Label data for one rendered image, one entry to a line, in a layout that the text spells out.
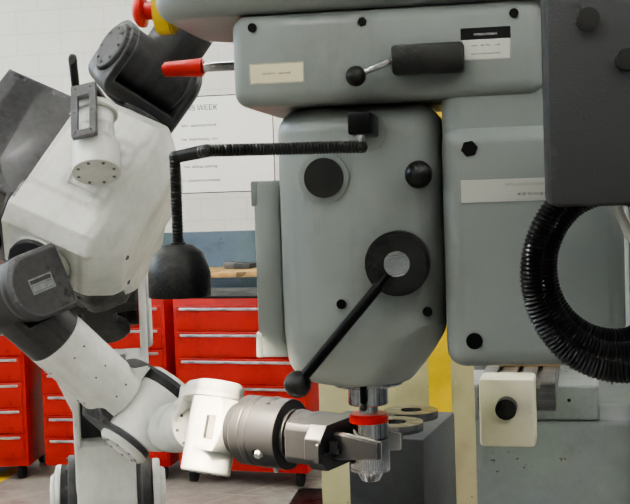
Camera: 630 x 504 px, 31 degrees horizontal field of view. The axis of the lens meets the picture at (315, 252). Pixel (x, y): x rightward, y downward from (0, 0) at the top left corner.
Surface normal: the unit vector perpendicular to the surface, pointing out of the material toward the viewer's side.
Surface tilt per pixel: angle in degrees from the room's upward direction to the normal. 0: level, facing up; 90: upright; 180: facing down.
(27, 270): 75
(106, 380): 93
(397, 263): 90
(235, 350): 90
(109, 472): 81
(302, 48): 90
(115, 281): 141
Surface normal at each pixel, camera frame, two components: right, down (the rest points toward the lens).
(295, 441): -0.52, 0.06
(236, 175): -0.15, 0.06
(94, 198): 0.11, -0.48
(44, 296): 0.79, -0.26
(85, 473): 0.14, -0.11
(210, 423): -0.50, -0.27
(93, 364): 0.61, 0.07
